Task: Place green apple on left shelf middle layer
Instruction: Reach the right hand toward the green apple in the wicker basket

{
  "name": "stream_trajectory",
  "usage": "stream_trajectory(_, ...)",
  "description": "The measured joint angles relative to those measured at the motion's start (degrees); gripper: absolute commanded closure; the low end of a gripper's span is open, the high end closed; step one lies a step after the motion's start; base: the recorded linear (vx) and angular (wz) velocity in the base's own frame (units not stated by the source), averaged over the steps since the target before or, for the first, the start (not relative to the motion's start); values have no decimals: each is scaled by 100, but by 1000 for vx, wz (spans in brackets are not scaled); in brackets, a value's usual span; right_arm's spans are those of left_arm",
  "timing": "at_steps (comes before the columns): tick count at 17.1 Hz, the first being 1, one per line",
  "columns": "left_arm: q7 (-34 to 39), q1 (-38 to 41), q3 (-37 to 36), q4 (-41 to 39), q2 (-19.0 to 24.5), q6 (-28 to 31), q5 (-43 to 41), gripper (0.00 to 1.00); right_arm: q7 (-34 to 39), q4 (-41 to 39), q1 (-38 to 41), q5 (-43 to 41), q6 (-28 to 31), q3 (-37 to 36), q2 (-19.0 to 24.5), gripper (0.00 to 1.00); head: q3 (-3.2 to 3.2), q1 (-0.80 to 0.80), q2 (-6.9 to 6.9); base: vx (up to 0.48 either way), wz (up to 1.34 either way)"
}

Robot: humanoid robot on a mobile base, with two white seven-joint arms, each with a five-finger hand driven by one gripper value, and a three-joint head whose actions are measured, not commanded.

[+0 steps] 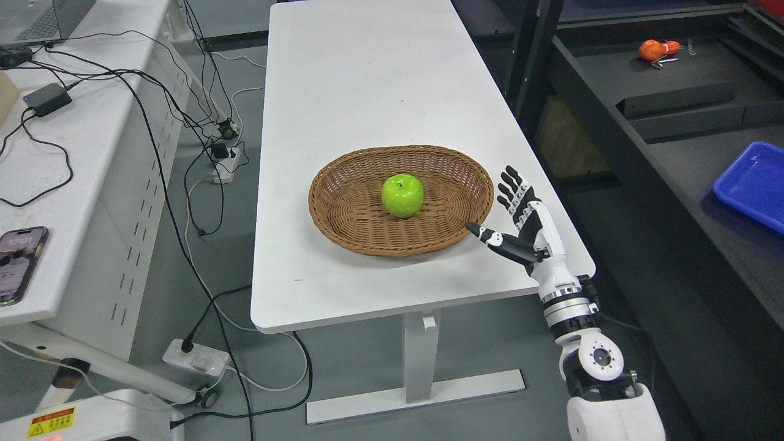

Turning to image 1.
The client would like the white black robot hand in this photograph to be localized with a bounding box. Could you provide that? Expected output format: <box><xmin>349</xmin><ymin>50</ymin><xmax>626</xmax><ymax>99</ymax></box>
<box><xmin>465</xmin><ymin>165</ymin><xmax>582</xmax><ymax>303</ymax></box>

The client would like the green apple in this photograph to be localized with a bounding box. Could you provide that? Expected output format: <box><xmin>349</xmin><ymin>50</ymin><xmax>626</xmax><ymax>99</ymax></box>
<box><xmin>382</xmin><ymin>174</ymin><xmax>424</xmax><ymax>219</ymax></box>

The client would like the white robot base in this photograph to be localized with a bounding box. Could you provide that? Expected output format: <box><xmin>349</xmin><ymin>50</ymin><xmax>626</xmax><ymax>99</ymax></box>
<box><xmin>1</xmin><ymin>389</ymin><xmax>186</xmax><ymax>440</ymax></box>

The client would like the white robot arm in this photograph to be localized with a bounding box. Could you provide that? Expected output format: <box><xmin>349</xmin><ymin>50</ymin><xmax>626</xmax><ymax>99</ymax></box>
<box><xmin>543</xmin><ymin>274</ymin><xmax>666</xmax><ymax>440</ymax></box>

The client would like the black metal shelf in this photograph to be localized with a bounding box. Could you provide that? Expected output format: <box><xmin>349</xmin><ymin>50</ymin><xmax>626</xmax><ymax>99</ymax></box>
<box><xmin>499</xmin><ymin>1</ymin><xmax>782</xmax><ymax>440</ymax></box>

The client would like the brown wicker basket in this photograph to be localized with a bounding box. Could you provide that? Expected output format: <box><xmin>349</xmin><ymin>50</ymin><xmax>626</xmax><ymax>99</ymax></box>
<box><xmin>308</xmin><ymin>145</ymin><xmax>495</xmax><ymax>257</ymax></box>

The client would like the blue plastic tray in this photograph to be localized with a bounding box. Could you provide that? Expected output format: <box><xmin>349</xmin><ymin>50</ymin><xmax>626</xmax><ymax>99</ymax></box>
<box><xmin>713</xmin><ymin>141</ymin><xmax>783</xmax><ymax>235</ymax></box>

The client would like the orange toy object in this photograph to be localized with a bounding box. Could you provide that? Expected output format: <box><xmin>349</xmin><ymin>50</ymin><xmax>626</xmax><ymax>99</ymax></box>
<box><xmin>638</xmin><ymin>39</ymin><xmax>681</xmax><ymax>62</ymax></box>

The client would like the white far power strip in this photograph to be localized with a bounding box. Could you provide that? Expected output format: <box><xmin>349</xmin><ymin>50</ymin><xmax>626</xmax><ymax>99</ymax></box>
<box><xmin>209</xmin><ymin>143</ymin><xmax>243</xmax><ymax>184</ymax></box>

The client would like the white floor power strip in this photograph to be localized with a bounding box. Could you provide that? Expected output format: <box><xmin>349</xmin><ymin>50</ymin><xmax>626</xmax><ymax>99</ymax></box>
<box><xmin>162</xmin><ymin>339</ymin><xmax>230</xmax><ymax>377</ymax></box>

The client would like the white side desk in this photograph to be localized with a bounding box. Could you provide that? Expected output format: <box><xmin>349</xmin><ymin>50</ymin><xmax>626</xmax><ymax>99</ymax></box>
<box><xmin>2</xmin><ymin>1</ymin><xmax>197</xmax><ymax>404</ymax></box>

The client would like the black power adapter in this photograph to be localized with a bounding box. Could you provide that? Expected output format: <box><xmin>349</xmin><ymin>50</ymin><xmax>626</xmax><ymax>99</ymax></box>
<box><xmin>23</xmin><ymin>83</ymin><xmax>72</xmax><ymax>117</ymax></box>

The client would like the smartphone with purple screen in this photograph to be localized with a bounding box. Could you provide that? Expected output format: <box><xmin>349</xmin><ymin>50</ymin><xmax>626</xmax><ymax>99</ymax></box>
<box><xmin>1</xmin><ymin>226</ymin><xmax>50</xmax><ymax>307</ymax></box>

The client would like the beige wooden box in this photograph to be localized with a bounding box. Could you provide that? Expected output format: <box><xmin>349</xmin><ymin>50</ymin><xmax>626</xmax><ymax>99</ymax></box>
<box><xmin>1</xmin><ymin>70</ymin><xmax>20</xmax><ymax>127</ymax></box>

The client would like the grey laptop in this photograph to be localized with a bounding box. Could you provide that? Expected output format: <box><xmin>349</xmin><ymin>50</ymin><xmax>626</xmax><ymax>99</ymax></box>
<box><xmin>1</xmin><ymin>1</ymin><xmax>96</xmax><ymax>47</ymax></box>

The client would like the white table leg frame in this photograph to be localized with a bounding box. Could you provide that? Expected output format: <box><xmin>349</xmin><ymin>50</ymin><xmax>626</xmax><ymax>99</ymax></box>
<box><xmin>306</xmin><ymin>309</ymin><xmax>526</xmax><ymax>425</ymax></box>

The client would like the black cable bundle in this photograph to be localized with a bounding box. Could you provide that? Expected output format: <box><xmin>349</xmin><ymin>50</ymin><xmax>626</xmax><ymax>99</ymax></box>
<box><xmin>0</xmin><ymin>0</ymin><xmax>314</xmax><ymax>441</ymax></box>

